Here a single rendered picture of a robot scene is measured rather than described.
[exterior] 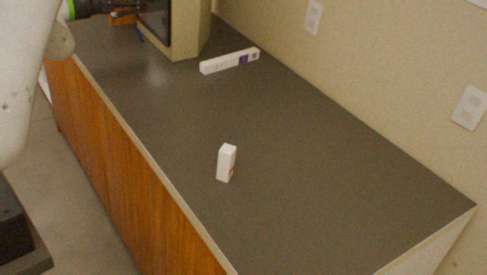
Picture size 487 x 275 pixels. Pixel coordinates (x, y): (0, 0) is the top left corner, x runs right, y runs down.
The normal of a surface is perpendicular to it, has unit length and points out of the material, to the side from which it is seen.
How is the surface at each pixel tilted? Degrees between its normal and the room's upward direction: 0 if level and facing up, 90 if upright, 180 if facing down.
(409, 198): 0
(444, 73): 90
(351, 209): 0
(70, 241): 0
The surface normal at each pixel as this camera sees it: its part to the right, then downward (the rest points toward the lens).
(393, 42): -0.82, 0.28
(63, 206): 0.11, -0.78
